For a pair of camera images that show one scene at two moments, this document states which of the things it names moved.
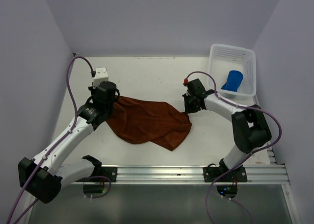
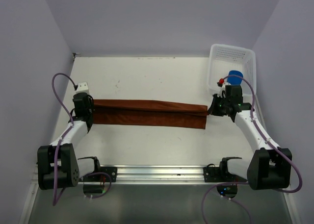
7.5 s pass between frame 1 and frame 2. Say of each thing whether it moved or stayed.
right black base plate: stayed
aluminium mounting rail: stayed
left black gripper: moved
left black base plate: stayed
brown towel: moved
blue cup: stayed
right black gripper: moved
